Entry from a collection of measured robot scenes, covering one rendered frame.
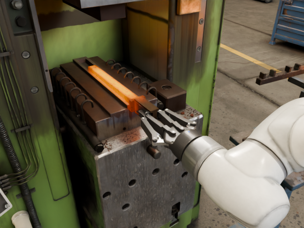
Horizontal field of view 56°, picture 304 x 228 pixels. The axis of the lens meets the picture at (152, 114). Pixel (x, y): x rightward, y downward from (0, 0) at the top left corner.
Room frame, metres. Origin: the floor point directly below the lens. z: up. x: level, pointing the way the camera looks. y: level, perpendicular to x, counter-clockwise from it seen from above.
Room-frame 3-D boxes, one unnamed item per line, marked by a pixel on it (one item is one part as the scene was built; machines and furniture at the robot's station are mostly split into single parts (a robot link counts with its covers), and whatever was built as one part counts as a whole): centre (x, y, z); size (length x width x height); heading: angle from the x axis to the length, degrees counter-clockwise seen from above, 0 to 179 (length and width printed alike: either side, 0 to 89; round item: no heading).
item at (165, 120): (0.59, -0.05, 1.00); 0.11 x 0.01 x 0.04; 29
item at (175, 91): (0.84, -0.05, 0.95); 0.12 x 0.08 x 0.06; 34
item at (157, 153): (0.64, -0.01, 0.87); 0.04 x 0.03 x 0.03; 34
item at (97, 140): (0.74, 0.25, 0.93); 0.40 x 0.03 x 0.03; 34
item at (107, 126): (0.86, 0.18, 0.96); 0.42 x 0.20 x 0.09; 34
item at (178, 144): (0.53, -0.07, 1.00); 0.09 x 0.08 x 0.07; 34
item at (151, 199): (0.90, 0.14, 0.69); 0.56 x 0.38 x 0.45; 34
